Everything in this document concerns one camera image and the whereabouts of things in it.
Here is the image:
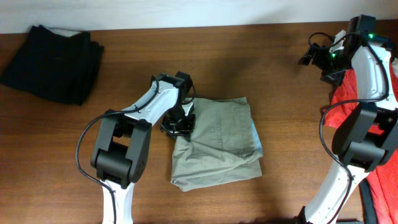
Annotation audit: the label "khaki shorts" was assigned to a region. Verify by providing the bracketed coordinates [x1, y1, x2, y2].
[170, 97, 264, 192]

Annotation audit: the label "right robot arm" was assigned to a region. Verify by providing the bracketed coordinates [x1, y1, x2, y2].
[296, 15, 397, 223]

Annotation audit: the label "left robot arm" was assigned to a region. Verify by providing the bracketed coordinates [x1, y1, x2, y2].
[90, 72, 195, 223]

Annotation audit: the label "white garment at edge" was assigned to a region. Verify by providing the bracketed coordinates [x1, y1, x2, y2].
[391, 58, 398, 78]

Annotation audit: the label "folded black garment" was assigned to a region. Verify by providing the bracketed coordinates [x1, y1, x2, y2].
[1, 25, 104, 105]

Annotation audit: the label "dark garment under pile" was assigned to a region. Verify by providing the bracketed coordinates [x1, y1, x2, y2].
[359, 179, 378, 224]

